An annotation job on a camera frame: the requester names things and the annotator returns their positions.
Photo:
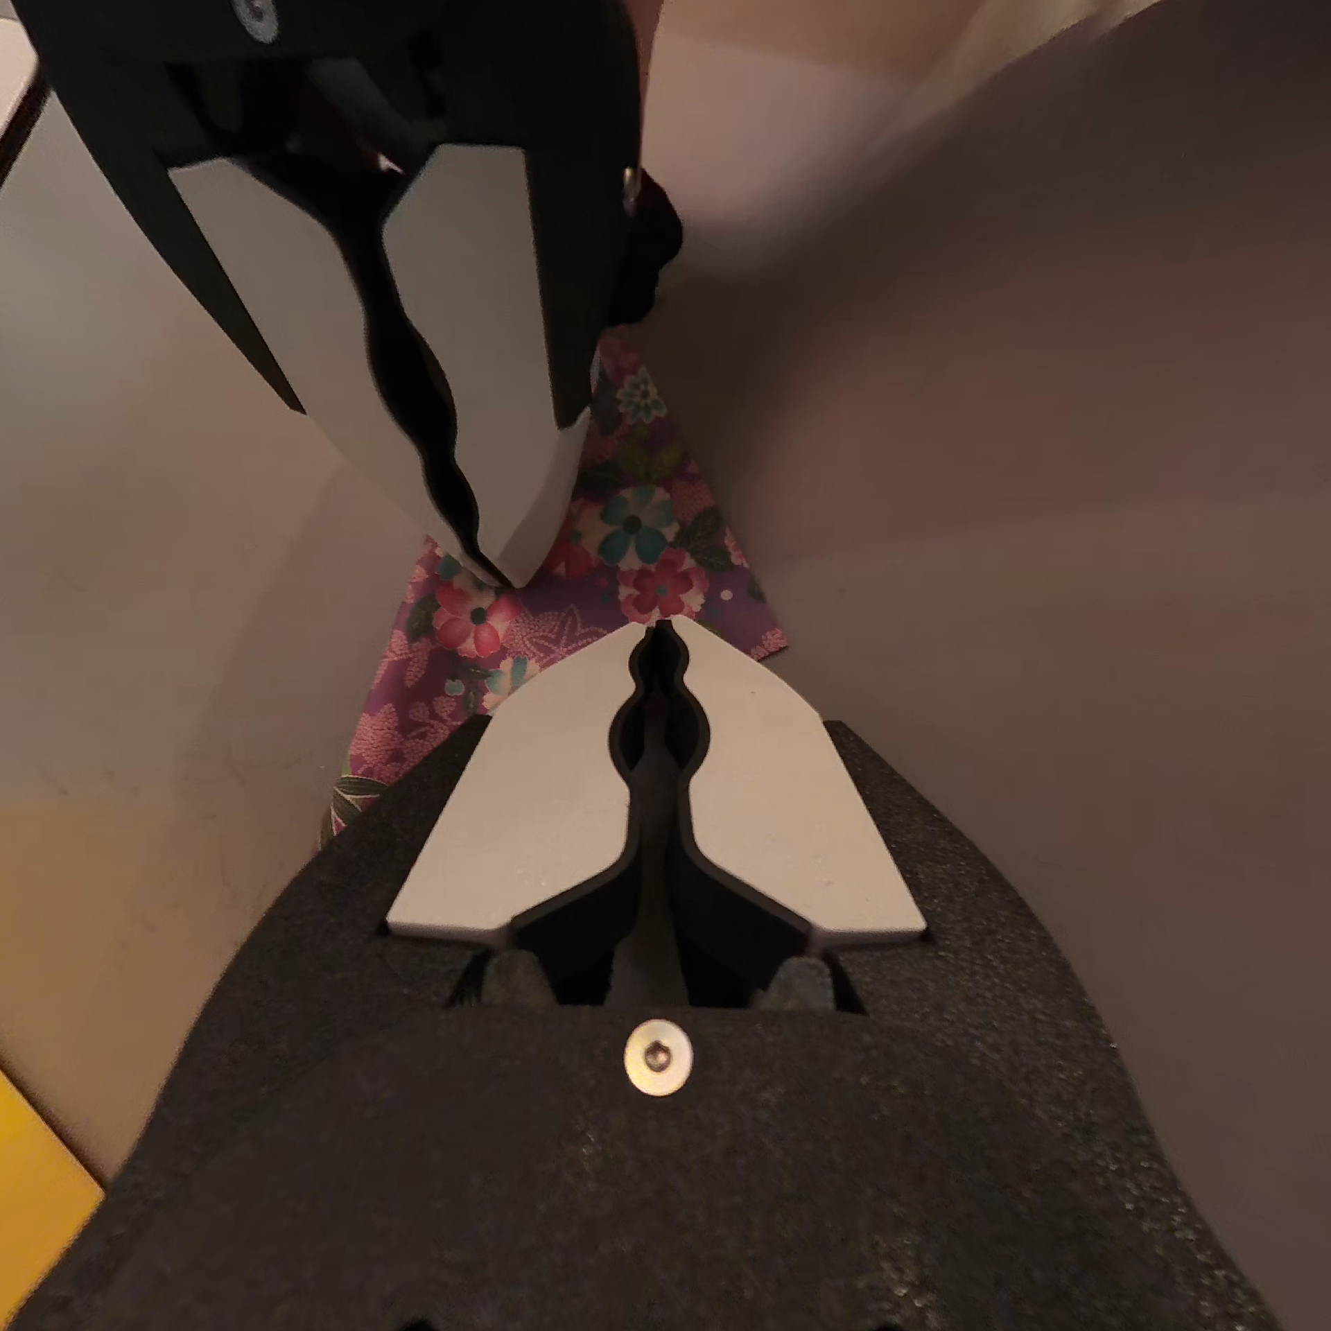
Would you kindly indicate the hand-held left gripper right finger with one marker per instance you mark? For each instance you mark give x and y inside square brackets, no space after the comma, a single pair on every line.
[792,821]

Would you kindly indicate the yellow board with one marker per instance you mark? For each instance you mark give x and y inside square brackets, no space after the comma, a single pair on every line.
[31,1174]

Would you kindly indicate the purple floral origami paper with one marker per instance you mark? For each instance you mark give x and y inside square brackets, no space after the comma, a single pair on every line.
[646,540]

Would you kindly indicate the pale cloth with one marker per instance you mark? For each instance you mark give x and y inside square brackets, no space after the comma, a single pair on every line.
[792,125]

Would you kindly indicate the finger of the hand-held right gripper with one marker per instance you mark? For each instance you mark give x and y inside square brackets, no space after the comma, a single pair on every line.
[313,312]
[489,291]

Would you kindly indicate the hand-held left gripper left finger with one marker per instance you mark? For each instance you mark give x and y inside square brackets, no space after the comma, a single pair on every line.
[521,832]

